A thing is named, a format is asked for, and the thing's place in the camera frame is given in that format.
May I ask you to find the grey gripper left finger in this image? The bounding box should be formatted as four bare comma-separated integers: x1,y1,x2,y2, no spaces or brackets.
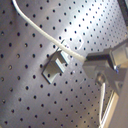
86,49,112,62

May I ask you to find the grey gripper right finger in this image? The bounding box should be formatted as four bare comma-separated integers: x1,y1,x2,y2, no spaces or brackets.
83,60,127,93

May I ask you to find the white cable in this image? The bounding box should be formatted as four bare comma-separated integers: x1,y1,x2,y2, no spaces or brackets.
11,0,86,62

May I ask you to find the perforated metal breadboard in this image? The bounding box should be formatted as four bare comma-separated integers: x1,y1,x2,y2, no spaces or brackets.
0,0,128,128

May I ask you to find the grey cable clip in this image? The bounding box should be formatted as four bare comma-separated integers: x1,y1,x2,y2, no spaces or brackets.
42,50,70,83

